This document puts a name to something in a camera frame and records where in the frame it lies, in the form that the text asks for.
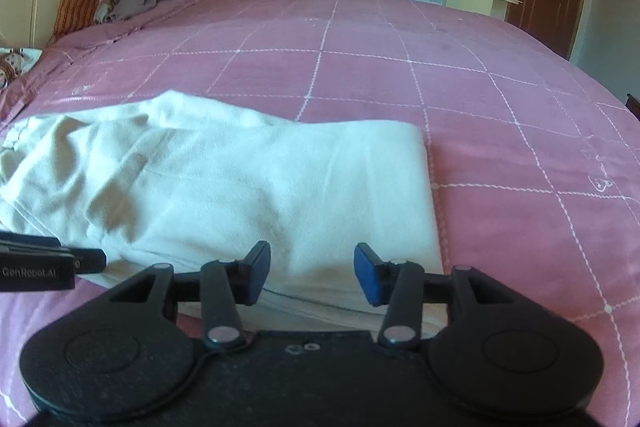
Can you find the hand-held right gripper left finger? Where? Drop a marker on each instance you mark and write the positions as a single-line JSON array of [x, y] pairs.
[[259, 272]]

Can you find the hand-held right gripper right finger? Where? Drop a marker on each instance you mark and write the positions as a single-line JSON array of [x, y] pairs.
[[367, 274]]

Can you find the small floral pillow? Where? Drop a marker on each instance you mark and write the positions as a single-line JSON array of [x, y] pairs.
[[107, 2]]

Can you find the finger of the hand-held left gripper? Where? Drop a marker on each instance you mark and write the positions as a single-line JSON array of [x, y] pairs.
[[87, 259]]

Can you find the dark wooden furniture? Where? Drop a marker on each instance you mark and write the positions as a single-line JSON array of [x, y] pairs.
[[634, 106]]

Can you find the pink checked bed sheet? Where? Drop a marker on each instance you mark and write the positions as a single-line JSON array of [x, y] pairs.
[[450, 72]]

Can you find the white pants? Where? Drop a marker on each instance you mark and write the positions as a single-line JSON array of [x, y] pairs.
[[225, 187]]

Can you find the orange striped pillow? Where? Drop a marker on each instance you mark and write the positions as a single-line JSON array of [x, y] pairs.
[[77, 4]]

